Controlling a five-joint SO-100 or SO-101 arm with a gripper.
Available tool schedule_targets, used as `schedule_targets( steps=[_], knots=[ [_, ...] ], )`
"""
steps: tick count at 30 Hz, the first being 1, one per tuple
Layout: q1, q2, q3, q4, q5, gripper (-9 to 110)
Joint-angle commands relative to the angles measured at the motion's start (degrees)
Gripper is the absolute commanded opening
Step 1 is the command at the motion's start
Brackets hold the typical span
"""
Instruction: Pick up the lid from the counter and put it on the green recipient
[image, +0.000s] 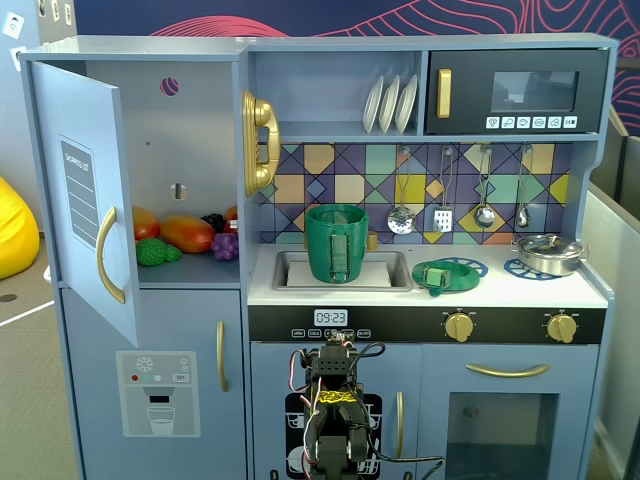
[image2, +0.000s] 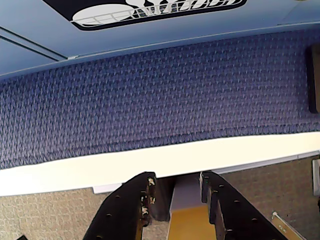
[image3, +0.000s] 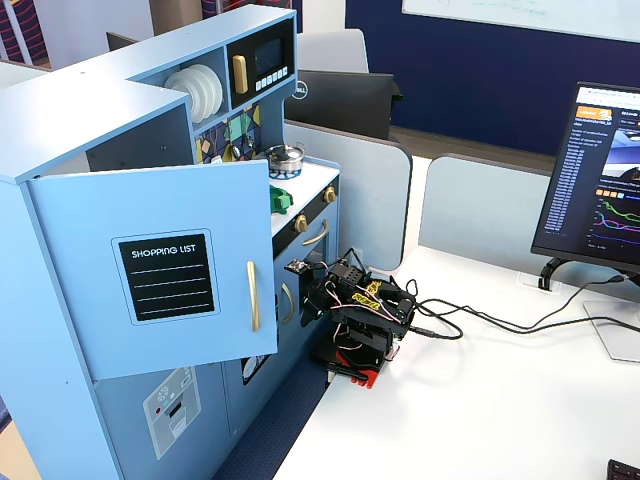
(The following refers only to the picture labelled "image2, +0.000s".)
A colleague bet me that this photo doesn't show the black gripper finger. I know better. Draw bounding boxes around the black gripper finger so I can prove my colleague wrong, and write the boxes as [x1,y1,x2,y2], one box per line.
[199,170,286,240]
[82,171,175,240]

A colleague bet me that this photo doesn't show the yellow wooden board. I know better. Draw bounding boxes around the yellow wooden board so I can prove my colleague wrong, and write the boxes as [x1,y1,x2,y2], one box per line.
[166,206,211,240]

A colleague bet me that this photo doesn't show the dark furniture panel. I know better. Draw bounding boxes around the dark furniture panel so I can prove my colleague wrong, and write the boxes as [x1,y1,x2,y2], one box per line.
[306,44,320,115]

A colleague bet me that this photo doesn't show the blue toy kitchen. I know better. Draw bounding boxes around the blue toy kitchen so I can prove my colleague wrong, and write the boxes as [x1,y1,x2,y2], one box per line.
[0,0,320,77]

